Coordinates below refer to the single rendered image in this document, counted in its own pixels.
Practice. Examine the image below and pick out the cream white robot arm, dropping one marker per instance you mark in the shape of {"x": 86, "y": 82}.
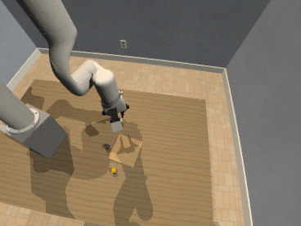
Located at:
{"x": 54, "y": 23}

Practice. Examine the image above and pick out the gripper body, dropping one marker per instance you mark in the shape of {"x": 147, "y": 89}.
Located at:
{"x": 120, "y": 106}

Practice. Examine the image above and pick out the tan mat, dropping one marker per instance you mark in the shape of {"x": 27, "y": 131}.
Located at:
{"x": 126, "y": 150}

